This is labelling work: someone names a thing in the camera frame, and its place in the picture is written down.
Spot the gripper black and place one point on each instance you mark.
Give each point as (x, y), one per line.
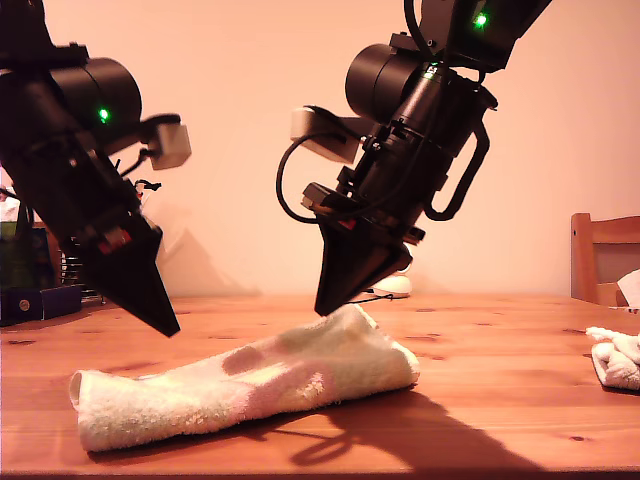
(390, 190)

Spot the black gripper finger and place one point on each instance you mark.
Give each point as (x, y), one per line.
(140, 280)

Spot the white towel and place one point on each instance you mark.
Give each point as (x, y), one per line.
(250, 380)

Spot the beige fluffy tea towel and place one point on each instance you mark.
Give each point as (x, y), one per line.
(617, 360)

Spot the dark blue box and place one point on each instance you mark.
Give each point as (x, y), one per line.
(30, 302)

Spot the dark green paper bag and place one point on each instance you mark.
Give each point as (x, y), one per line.
(20, 260)

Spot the white tissue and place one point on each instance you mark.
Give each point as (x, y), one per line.
(7, 207)

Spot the wooden chair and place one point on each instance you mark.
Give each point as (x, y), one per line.
(582, 260)

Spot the white round security camera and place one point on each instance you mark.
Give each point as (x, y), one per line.
(397, 286)

